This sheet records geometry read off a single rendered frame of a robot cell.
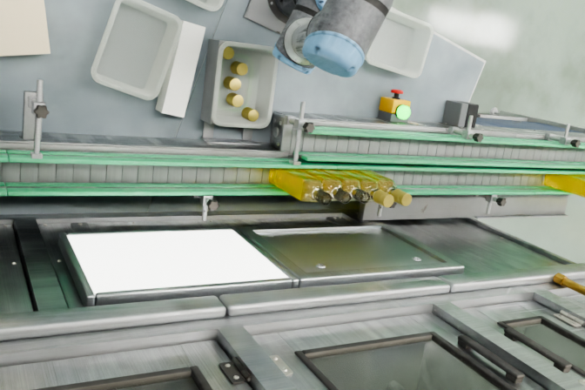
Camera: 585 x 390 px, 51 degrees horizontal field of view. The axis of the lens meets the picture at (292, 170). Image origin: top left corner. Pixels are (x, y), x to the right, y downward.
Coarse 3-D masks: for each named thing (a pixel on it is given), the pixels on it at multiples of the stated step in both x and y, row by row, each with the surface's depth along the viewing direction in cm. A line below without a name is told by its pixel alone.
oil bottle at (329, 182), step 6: (312, 174) 160; (318, 174) 160; (324, 174) 161; (324, 180) 155; (330, 180) 155; (336, 180) 156; (324, 186) 155; (330, 186) 154; (336, 186) 155; (342, 186) 156; (330, 192) 154
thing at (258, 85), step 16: (224, 48) 158; (240, 48) 164; (256, 48) 162; (272, 48) 164; (224, 64) 167; (256, 64) 171; (272, 64) 167; (240, 80) 170; (256, 80) 172; (272, 80) 167; (224, 96) 169; (256, 96) 173; (272, 96) 168; (224, 112) 170; (240, 112) 172; (256, 128) 168
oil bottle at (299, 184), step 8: (272, 168) 167; (280, 168) 164; (288, 168) 164; (272, 176) 167; (280, 176) 163; (288, 176) 159; (296, 176) 156; (304, 176) 157; (312, 176) 158; (272, 184) 167; (280, 184) 163; (288, 184) 159; (296, 184) 155; (304, 184) 152; (312, 184) 152; (320, 184) 153; (288, 192) 159; (296, 192) 155; (304, 192) 152; (304, 200) 153; (312, 200) 152
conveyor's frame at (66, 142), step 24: (312, 120) 171; (336, 120) 176; (360, 120) 184; (408, 120) 201; (0, 144) 135; (24, 144) 137; (48, 144) 140; (72, 144) 143; (96, 144) 145; (120, 144) 149; (144, 144) 153; (168, 144) 157; (192, 144) 162; (216, 144) 166; (264, 144) 177
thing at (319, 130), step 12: (324, 132) 164; (336, 132) 166; (348, 132) 168; (360, 132) 171; (372, 132) 174; (384, 132) 180; (396, 132) 183; (408, 132) 186; (420, 132) 190; (504, 144) 198; (516, 144) 200; (528, 144) 203; (540, 144) 206; (552, 144) 209
